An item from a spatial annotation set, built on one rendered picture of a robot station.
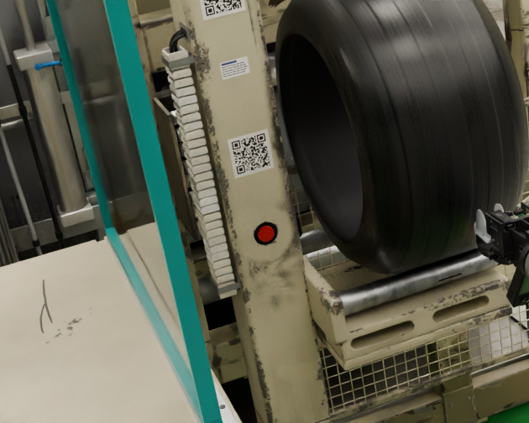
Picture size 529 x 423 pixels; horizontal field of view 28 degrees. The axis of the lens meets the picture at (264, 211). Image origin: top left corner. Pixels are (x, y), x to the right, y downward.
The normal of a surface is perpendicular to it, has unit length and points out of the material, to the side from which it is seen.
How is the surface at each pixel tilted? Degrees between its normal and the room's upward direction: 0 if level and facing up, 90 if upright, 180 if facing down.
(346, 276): 0
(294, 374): 90
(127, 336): 0
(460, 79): 63
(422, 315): 90
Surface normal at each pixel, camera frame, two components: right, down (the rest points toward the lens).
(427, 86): 0.20, -0.13
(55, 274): -0.17, -0.90
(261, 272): 0.32, 0.35
